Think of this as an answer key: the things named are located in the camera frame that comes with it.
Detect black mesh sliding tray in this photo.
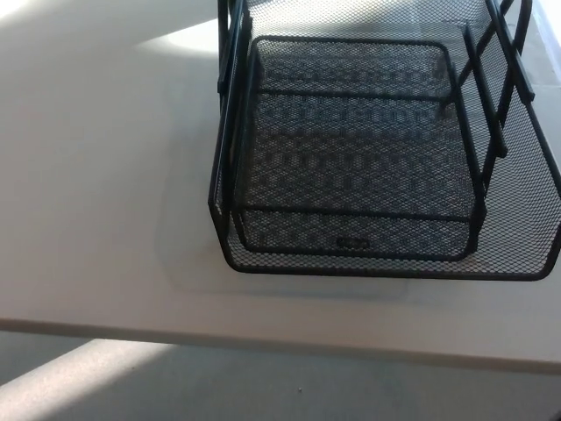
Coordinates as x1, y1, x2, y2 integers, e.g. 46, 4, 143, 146
206, 0, 561, 282

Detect black mesh tray with label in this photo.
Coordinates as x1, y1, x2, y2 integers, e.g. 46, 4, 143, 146
231, 35, 488, 265

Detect black wire rack frame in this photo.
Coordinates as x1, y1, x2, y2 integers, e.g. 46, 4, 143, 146
216, 0, 537, 211

